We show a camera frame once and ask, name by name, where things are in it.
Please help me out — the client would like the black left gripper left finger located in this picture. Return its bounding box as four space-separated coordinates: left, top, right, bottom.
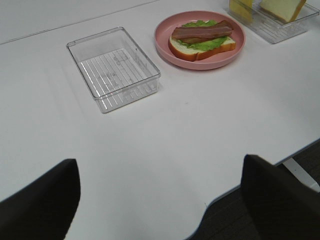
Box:
0 159 81 240

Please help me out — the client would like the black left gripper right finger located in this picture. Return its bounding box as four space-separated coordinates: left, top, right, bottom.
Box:
240 154 320 240

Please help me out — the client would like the green lettuce leaf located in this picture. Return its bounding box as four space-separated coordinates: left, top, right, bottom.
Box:
175 19 234 52

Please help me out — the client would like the bread slice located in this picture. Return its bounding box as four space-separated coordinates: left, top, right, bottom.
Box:
259 0 306 23
168 37 237 62

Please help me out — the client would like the bacon strip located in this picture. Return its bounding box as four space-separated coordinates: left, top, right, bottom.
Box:
171 20 234 44

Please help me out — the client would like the yellow cheese slice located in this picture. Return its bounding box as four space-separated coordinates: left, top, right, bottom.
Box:
228 0 253 22

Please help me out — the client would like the white table leg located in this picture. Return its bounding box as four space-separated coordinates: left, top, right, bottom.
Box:
282 157 320 193

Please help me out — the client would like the clear plastic left tray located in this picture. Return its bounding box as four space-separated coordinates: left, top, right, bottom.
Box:
66 27 161 114

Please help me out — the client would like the clear plastic tray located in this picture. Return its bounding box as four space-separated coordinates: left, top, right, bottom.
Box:
66 27 161 114
227 0 320 44

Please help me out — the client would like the clear plastic right tray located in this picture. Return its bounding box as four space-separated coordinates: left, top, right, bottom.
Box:
227 0 320 44

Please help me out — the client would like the pink round plate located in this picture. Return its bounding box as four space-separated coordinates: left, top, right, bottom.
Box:
154 10 246 70

